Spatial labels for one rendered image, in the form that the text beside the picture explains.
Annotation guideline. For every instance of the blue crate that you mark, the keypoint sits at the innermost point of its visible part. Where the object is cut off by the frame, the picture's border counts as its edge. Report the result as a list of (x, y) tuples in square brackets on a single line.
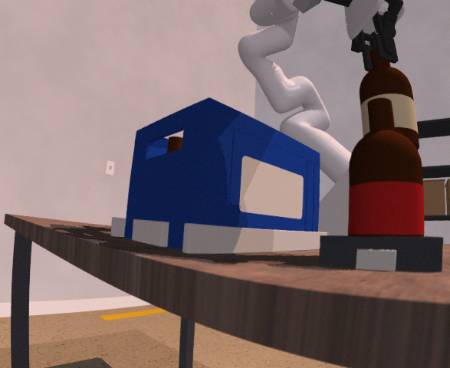
[(232, 170)]

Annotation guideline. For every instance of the brown bottle with red label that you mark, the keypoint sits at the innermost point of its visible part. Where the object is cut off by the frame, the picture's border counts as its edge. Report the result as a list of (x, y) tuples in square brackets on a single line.
[(386, 195)]

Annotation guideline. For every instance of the brown glass bottle with beige label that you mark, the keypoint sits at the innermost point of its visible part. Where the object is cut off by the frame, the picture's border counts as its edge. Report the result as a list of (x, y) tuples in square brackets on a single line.
[(388, 82)]

